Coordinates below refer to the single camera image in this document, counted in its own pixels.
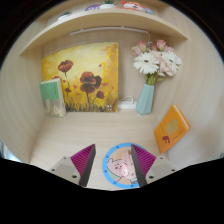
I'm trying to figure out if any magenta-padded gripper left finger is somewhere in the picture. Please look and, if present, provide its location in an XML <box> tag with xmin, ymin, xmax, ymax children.
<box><xmin>48</xmin><ymin>143</ymin><xmax>97</xmax><ymax>188</ymax></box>

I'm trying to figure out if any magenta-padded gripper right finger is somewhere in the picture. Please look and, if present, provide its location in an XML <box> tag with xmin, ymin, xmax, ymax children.
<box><xmin>130</xmin><ymin>143</ymin><xmax>177</xmax><ymax>188</ymax></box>

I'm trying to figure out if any round blue-rimmed cartoon mouse pad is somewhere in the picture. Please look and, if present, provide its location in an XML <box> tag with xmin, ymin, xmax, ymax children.
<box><xmin>102</xmin><ymin>142</ymin><xmax>148</xmax><ymax>190</ymax></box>

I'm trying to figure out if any orange covered book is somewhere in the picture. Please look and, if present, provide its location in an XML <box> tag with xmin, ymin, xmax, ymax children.
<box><xmin>153</xmin><ymin>104</ymin><xmax>191</xmax><ymax>155</ymax></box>

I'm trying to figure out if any pale green faceted vase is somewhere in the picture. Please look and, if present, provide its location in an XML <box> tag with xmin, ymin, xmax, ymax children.
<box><xmin>135</xmin><ymin>83</ymin><xmax>156</xmax><ymax>116</ymax></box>

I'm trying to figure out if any green covered book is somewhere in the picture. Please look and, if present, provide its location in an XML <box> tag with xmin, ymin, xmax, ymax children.
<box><xmin>39</xmin><ymin>78</ymin><xmax>67</xmax><ymax>118</ymax></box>

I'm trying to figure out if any yellow poppy flower painting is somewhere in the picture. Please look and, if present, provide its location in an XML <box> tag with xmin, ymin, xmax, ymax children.
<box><xmin>41</xmin><ymin>41</ymin><xmax>120</xmax><ymax>113</ymax></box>

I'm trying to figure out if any pink and white flower bouquet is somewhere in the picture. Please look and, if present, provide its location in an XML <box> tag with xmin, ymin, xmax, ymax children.
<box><xmin>131</xmin><ymin>39</ymin><xmax>183</xmax><ymax>86</ymax></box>

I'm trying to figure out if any wooden shelf with ornaments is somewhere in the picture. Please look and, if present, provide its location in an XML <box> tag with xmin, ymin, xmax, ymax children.
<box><xmin>19</xmin><ymin>0</ymin><xmax>189</xmax><ymax>58</ymax></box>

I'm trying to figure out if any white charger with cable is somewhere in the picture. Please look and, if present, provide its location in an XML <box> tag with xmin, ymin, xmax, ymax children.
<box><xmin>118</xmin><ymin>95</ymin><xmax>138</xmax><ymax>110</ymax></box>

